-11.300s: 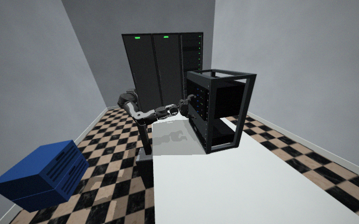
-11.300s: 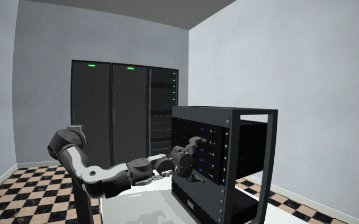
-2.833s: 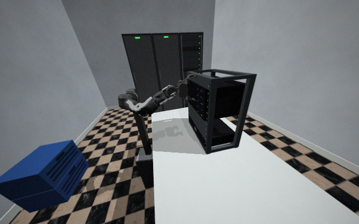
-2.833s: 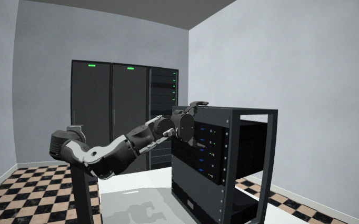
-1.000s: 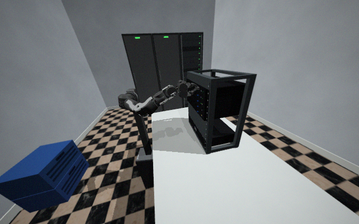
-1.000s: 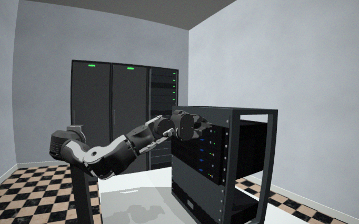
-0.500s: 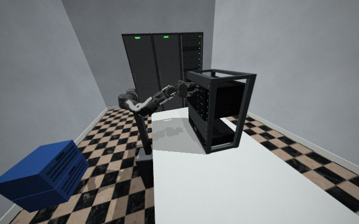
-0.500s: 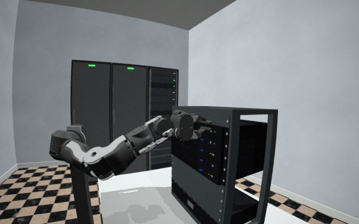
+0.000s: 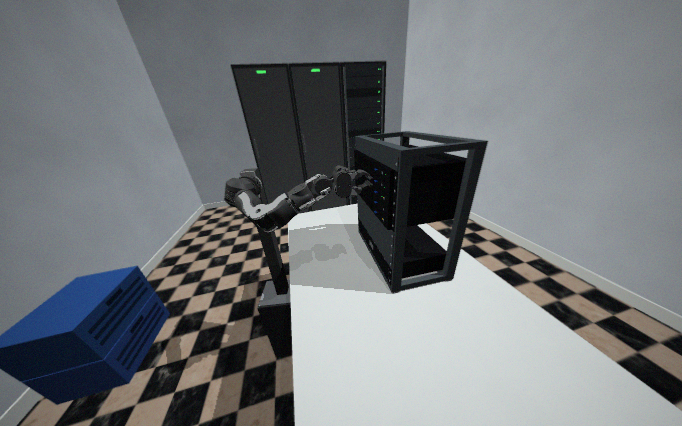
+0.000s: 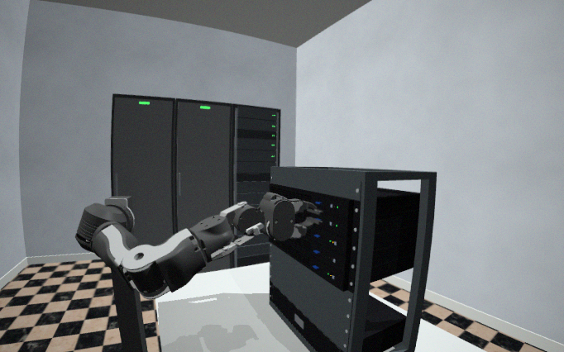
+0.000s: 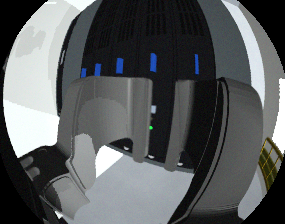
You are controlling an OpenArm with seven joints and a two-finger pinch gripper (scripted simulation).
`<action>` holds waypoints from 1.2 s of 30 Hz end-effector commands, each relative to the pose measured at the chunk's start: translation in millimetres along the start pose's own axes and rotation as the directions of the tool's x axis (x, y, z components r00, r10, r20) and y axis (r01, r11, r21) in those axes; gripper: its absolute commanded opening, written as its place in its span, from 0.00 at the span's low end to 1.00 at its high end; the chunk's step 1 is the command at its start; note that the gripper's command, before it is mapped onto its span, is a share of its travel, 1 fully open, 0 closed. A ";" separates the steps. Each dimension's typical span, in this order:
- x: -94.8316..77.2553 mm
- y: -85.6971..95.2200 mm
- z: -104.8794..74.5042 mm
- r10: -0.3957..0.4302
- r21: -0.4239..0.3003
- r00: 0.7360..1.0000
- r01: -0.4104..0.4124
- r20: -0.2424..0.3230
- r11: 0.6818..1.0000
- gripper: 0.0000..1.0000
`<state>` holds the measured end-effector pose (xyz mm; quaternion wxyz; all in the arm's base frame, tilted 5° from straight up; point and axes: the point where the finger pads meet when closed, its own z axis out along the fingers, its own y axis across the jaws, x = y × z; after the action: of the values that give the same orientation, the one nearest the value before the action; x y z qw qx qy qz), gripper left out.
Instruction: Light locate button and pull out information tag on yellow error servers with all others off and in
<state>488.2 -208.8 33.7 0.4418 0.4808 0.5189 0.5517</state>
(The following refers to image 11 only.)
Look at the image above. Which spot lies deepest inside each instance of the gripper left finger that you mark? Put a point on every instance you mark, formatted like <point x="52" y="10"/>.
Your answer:
<point x="96" y="110"/>

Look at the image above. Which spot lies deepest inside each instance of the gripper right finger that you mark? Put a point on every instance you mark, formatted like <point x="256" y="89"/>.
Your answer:
<point x="219" y="123"/>

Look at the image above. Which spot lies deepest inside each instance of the black server rack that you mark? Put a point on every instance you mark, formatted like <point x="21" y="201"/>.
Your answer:
<point x="124" y="34"/>

